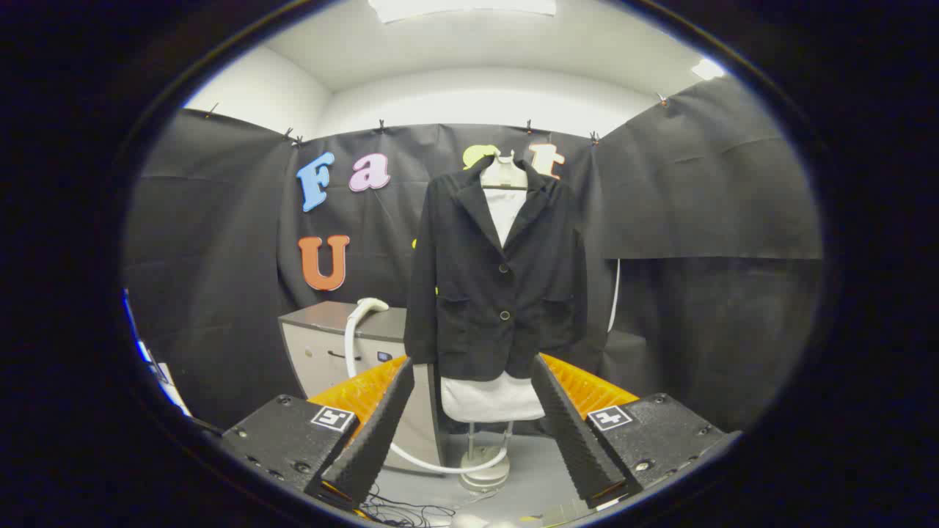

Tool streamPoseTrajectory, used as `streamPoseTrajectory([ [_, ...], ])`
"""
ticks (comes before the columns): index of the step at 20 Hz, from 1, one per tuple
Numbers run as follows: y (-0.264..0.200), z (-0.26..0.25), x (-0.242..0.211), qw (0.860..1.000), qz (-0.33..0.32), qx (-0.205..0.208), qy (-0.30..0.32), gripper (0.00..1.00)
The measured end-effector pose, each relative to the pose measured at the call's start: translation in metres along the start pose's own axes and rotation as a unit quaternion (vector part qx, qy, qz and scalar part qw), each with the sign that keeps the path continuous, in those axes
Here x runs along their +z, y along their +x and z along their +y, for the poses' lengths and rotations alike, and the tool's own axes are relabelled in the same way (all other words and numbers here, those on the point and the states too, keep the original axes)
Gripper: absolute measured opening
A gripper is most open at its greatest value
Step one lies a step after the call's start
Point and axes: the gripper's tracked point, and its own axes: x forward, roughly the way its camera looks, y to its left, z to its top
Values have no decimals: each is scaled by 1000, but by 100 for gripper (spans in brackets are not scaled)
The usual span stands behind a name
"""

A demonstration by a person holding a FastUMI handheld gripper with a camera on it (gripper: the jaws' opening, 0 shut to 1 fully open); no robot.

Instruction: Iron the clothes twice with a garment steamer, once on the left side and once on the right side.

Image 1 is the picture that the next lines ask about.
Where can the small ceiling light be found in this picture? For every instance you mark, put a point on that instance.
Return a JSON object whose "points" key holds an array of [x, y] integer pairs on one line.
{"points": [[708, 68]]}

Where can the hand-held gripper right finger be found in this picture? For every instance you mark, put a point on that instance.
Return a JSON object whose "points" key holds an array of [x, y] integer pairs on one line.
{"points": [[572, 433]]}

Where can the grey drawer cabinet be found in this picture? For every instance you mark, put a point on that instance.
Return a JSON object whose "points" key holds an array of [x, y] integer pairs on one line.
{"points": [[315, 352]]}

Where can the black backdrop cloth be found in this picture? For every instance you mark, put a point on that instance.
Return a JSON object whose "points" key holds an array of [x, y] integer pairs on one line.
{"points": [[220, 293]]}

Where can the metal mannequin stand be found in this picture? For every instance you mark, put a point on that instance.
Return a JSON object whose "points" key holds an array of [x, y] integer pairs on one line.
{"points": [[484, 477]]}

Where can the white mannequin torso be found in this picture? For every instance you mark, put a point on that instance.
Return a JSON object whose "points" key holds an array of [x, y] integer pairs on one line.
{"points": [[491, 400]]}

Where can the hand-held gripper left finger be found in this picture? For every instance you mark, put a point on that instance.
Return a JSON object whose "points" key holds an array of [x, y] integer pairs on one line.
{"points": [[374, 440]]}

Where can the black jacket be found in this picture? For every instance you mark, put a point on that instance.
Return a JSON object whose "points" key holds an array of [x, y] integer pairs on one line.
{"points": [[477, 293]]}

